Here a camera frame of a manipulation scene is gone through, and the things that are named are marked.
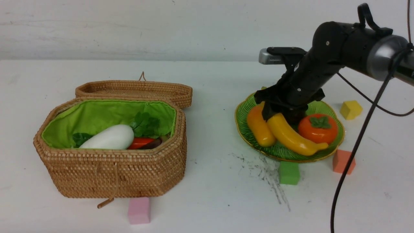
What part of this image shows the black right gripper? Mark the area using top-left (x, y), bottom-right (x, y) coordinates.
top-left (254, 51), bottom-right (343, 125)

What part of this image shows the yellow orange mango toy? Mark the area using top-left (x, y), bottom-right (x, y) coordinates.
top-left (246, 102), bottom-right (277, 148)

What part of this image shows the yellow banana toy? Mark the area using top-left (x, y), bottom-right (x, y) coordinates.
top-left (267, 113), bottom-right (329, 156)

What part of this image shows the orange persimmon toy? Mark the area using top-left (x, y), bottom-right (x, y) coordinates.
top-left (298, 114), bottom-right (338, 144)

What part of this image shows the purple eggplant toy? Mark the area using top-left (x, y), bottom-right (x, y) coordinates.
top-left (139, 138), bottom-right (163, 150)

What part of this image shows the red orange carrot toy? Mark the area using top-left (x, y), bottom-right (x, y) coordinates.
top-left (127, 137), bottom-right (155, 150)

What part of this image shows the white radish toy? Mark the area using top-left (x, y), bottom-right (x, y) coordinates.
top-left (72, 112), bottom-right (160, 150)

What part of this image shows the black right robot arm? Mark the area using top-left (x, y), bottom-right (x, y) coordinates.
top-left (254, 3), bottom-right (413, 124)

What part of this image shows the green glass leaf plate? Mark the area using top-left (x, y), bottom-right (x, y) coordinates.
top-left (234, 93), bottom-right (346, 163)

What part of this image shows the green foam cube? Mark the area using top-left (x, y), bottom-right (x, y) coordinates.
top-left (278, 161), bottom-right (300, 185)

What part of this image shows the yellow foam cube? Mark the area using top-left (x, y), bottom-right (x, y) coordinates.
top-left (340, 100), bottom-right (363, 120)

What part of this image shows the orange foam cube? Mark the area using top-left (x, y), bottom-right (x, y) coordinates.
top-left (332, 149), bottom-right (351, 173)

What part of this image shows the woven rattan basket lid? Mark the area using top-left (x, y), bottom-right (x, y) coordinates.
top-left (74, 72), bottom-right (193, 109)

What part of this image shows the pink foam block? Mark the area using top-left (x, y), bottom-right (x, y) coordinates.
top-left (128, 197), bottom-right (151, 225)

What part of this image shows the woven rattan basket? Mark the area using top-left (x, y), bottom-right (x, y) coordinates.
top-left (33, 97), bottom-right (187, 208)

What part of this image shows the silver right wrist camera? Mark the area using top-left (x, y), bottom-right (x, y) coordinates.
top-left (258, 47), bottom-right (307, 65)

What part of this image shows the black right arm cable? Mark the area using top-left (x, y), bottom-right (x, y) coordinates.
top-left (330, 0), bottom-right (414, 233)

